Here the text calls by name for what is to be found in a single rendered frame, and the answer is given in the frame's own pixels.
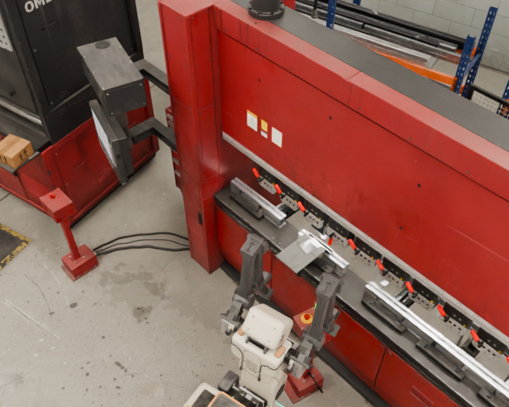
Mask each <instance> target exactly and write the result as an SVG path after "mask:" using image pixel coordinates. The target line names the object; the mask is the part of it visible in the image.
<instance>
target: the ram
mask: <svg viewBox="0 0 509 407"><path fill-rule="evenodd" d="M217 40H218V56H219V71H220V88H221V118H222V132H224V133H225V134H227V135H228V136H230V137H231V138H233V139H234V140H235V141H236V142H238V143H239V144H240V145H242V146H244V147H245V148H246V149H248V150H250V151H251V152H252V153H253V154H254V155H256V156H257V157H259V158H260V159H262V160H263V161H265V162H266V163H267V164H268V165H269V166H271V167H273V168H274V169H275V170H277V171H279V172H280V173H281V174H282V175H283V176H285V177H286V178H288V179H289V180H291V181H292V182H294V183H295V184H296V185H298V186H299V187H300V188H302V189H303V190H304V191H306V192H308V193H309V194H310V195H312V196H313V197H314V198H315V199H317V200H318V201H320V202H321V203H323V204H324V205H326V206H327V207H328V208H329V209H331V210H332V211H333V212H335V213H337V214H338V215H339V216H341V217H342V218H343V219H344V220H346V221H347V222H349V223H350V224H352V225H353V226H355V227H356V228H357V229H358V230H360V231H361V232H362V233H364V234H366V235H367V236H368V237H370V238H371V239H373V240H374V241H375V242H376V243H378V244H379V245H381V246H382V247H384V248H385V249H386V250H388V251H389V252H390V253H391V254H393V255H395V256H396V257H397V258H399V259H400V260H402V261H403V262H404V263H405V264H407V265H408V266H410V267H411V268H413V269H414V270H415V271H417V272H418V273H419V274H421V275H422V276H424V277H425V278H426V279H428V280H429V281H431V282H432V283H434V285H436V286H437V287H439V288H440V289H442V290H443V291H444V292H446V293H448V294H449V295H450V296H451V297H453V298H454V299H455V300H457V301H458V302H460V303H461V304H463V305H464V306H465V307H466V308H468V309H469V310H471V311H472V312H473V313H475V314H477V315H478V316H479V317H480V318H482V319H483V320H484V321H486V322H487V323H489V324H490V325H492V326H493V327H495V328H496V329H497V330H498V331H500V332H501V333H503V334H504V335H506V336H507V337H508V338H509V201H508V200H506V199H504V198H503V197H501V196H500V195H497V194H496V193H494V192H493V191H491V190H489V189H488V188H486V187H484V186H483V185H481V184H479V183H477V182H475V181H474V180H472V179H471V178H469V177H467V176H465V175H464V174H462V173H461V172H459V171H457V170H455V169H453V168H452V167H451V166H449V165H447V164H445V163H443V162H442V161H440V160H439V159H437V158H435V157H433V156H431V155H430V154H429V153H426V152H425V151H423V150H421V149H420V148H418V147H417V146H415V145H413V144H411V143H410V142H408V141H406V140H404V139H403V138H401V137H400V136H398V135H396V134H395V133H393V132H391V131H390V130H388V129H386V128H384V127H382V126H381V125H379V124H378V123H376V122H374V121H373V120H371V119H369V118H368V117H366V116H364V115H362V114H360V113H359V112H358V111H356V110H354V109H352V108H350V107H349V106H347V105H346V104H345V103H342V102H340V101H338V100H337V99H335V98H333V97H332V96H330V95H328V94H327V93H325V92H324V91H322V90H320V89H318V88H317V87H315V86H313V85H311V84H310V83H308V82H307V81H305V80H303V79H302V78H299V77H298V76H297V75H295V74H293V73H291V72H289V71H288V70H286V69H285V68H283V67H281V66H280V65H277V64H276V63H275V62H273V61H271V60H269V59H267V58H266V57H264V56H263V55H261V54H259V53H257V52H256V51H254V50H253V49H251V48H249V47H247V46H245V45H244V44H242V43H240V42H239V41H237V40H235V39H234V38H232V37H231V36H228V35H227V34H225V33H224V32H222V31H220V30H217ZM247 110H248V111H250V112H251V113H253V114H254V115H256V116H257V131H255V130H254V129H253V128H251V127H250V126H249V125H247ZM262 120H263V121H265V122H266V123H267V132H266V131H264V130H263V129H262ZM272 127H273V128H275V129H277V130H278V131H280V132H282V148H280V147H279V146H278V145H276V144H275V143H273V142H272V141H271V128H272ZM261 130H262V131H264V132H265V133H266V134H267V138H266V137H265V136H263V135H262V134H261ZM223 139H225V140H226V141H228V142H229V143H230V144H231V145H233V146H234V147H235V148H237V149H238V150H240V151H241V152H242V153H244V154H245V155H246V156H247V157H249V158H250V159H252V160H253V161H255V162H256V163H258V164H259V165H260V166H261V167H262V168H264V169H265V170H267V171H268V172H270V173H271V174H273V175H274V176H276V177H277V178H278V179H279V180H280V181H282V182H283V183H285V184H286V185H288V186H289V187H291V188H292V189H293V190H294V191H296V192H297V193H298V194H300V195H301V196H303V197H304V198H305V199H307V200H308V201H309V202H310V203H312V204H313V205H315V206H316V207H318V208H319V209H321V210H322V211H323V212H324V213H325V214H327V215H328V216H330V217H331V218H333V219H334V220H336V221H337V222H338V223H340V224H341V225H342V226H343V227H345V228H346V229H348V230H349V231H351V232H352V233H354V234H355V235H356V236H357V237H358V238H360V239H361V240H363V241H364V242H366V243H367V244H368V245H370V246H371V247H372V248H373V249H375V250H376V251H378V252H379V253H380V254H382V255H384V256H385V257H386V258H387V259H388V260H390V261H391V262H393V263H394V264H396V265H397V266H399V267H400V268H401V269H403V270H404V271H405V272H406V273H408V274H409V275H411V276H412V277H414V278H415V279H417V280H418V281H419V282H420V283H421V284H423V285H424V286H426V287H427V288H429V289H430V290H431V291H433V292H434V293H435V294H436V295H438V296H439V297H441V298H442V299H443V300H445V301H447V302H448V303H449V304H450V305H451V306H453V307H454V308H456V309H457V310H459V311H460V312H461V313H463V314H464V315H466V316H467V317H468V318H469V319H471V320H472V321H474V322H475V323H477V324H478V325H480V326H481V327H482V328H483V329H484V330H486V331H487V332H489V333H490V334H492V335H493V336H494V337H496V338H497V339H498V340H499V341H501V342H502V343H504V344H505V345H506V346H508V347H509V342H507V341H505V340H504V339H503V338H501V337H500V336H498V335H497V334H496V333H495V332H493V331H492V330H491V329H489V328H487V327H486V326H485V325H483V324H482V323H481V322H480V321H478V320H477V319H475V318H474V317H472V316H471V315H469V314H468V313H467V312H466V311H465V310H463V309H462V308H460V307H459V306H457V305H456V304H454V303H453V302H452V301H451V300H449V299H448V298H447V297H445V296H443V295H442V294H441V293H439V292H438V291H436V290H435V289H434V288H433V287H431V286H430V285H429V284H427V283H425V282H424V281H423V280H421V279H420V278H419V277H418V276H416V275H415V274H413V273H412V272H411V271H409V270H407V269H406V268H405V267H404V266H403V265H401V264H400V263H398V262H397V261H395V260H394V259H393V258H391V257H390V256H389V255H388V254H386V253H385V252H383V251H382V250H380V249H379V248H377V247H376V246H375V245H373V244H372V243H371V242H370V241H368V240H366V239H365V238H364V237H362V236H361V235H359V234H358V233H357V232H356V231H354V230H353V229H351V228H350V227H348V226H347V225H346V224H344V223H343V222H342V221H341V220H339V219H338V218H336V217H335V216H333V215H332V214H330V213H329V212H328V211H327V210H326V209H324V208H322V207H321V206H320V205H318V204H317V203H315V202H314V201H312V200H311V199H310V198H309V197H308V196H306V195H304V194H303V193H302V192H300V191H299V190H297V189H296V188H295V187H294V186H292V185H291V184H290V183H288V182H286V181H285V180H284V179H282V178H281V177H280V176H279V175H277V174H276V173H274V172H273V171H272V170H270V169H268V168H267V167H266V166H265V165H264V164H262V163H261V162H259V161H258V160H256V159H255V158H254V157H252V156H251V155H249V154H248V153H247V152H246V151H244V150H243V149H241V148H240V147H238V146H237V145H236V144H234V143H233V142H232V141H230V140H229V139H228V138H226V137H225V136H223Z"/></svg>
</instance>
